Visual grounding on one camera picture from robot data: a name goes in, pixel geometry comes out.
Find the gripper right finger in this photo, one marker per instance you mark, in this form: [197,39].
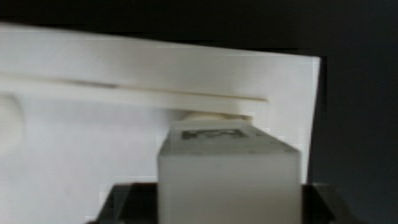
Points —
[325,207]

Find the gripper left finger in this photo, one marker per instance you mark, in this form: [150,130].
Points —
[131,206]

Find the white square table top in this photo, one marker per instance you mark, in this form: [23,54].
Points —
[95,92]

